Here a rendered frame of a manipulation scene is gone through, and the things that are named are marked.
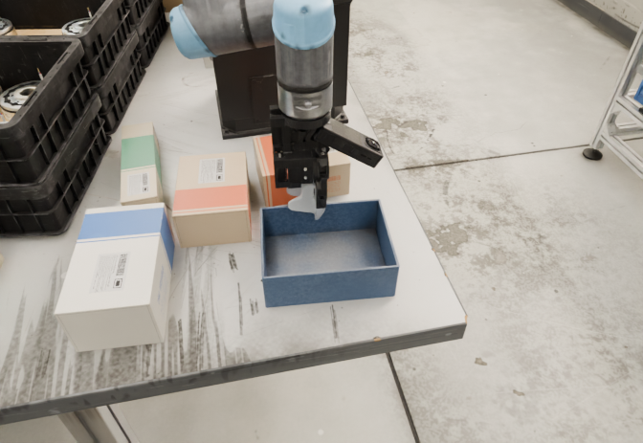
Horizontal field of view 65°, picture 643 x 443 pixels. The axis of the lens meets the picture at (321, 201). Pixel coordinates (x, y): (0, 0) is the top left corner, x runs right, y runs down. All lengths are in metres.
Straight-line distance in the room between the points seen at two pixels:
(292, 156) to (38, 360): 0.45
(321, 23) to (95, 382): 0.55
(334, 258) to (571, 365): 1.02
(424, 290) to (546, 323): 0.98
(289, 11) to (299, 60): 0.06
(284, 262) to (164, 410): 0.80
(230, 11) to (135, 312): 0.42
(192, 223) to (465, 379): 0.98
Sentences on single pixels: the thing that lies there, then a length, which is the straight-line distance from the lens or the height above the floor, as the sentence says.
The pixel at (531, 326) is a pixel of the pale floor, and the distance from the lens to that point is 1.73.
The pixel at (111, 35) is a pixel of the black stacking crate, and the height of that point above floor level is 0.87.
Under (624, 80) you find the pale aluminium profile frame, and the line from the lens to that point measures 2.33.
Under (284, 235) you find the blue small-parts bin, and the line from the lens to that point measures 0.87.
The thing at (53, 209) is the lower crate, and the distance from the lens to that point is 0.95.
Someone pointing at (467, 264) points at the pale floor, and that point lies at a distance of 1.83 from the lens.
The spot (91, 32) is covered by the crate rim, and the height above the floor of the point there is 0.92.
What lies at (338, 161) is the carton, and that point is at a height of 0.77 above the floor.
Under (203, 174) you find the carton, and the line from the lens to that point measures 0.91.
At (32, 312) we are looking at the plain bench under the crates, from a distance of 0.89.
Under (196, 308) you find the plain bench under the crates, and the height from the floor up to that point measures 0.70.
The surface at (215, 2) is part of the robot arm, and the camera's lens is 0.75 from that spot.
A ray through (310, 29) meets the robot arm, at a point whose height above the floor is 1.08.
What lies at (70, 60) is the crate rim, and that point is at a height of 0.92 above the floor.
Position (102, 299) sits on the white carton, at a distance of 0.73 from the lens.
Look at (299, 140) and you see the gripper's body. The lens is 0.73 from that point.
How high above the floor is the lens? 1.33
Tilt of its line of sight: 42 degrees down
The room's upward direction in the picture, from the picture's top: straight up
